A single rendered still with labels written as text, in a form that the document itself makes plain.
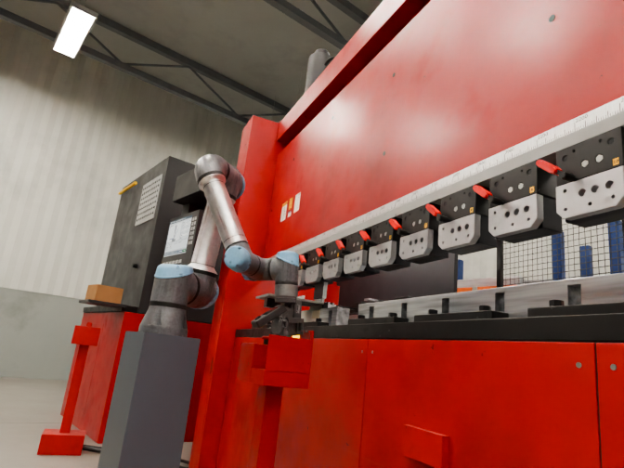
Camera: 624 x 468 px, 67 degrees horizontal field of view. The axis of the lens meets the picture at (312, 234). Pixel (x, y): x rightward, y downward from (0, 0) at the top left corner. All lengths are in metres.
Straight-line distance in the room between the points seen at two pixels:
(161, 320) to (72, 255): 7.29
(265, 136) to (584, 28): 2.32
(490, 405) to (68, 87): 9.00
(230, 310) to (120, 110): 7.09
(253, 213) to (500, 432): 2.31
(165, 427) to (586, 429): 1.09
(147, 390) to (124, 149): 8.09
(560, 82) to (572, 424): 0.75
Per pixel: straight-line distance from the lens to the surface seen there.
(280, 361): 1.48
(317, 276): 2.15
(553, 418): 0.97
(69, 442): 3.60
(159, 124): 9.78
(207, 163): 1.64
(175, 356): 1.52
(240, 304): 2.95
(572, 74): 1.27
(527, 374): 1.01
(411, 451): 1.25
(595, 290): 1.08
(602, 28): 1.28
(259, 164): 3.17
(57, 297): 8.70
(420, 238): 1.51
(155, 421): 1.53
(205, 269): 1.67
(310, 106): 2.81
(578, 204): 1.13
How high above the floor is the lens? 0.75
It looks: 15 degrees up
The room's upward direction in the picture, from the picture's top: 6 degrees clockwise
